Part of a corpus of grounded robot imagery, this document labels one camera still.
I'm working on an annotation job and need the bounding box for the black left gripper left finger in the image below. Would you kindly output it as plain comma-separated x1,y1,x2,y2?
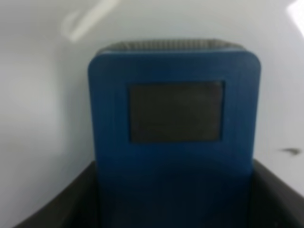
16,161,99,228

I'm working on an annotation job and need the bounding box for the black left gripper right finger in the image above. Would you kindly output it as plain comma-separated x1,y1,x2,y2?
249,160,304,228

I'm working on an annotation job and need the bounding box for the blue whiteboard eraser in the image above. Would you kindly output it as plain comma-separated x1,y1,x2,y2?
88,40,261,228

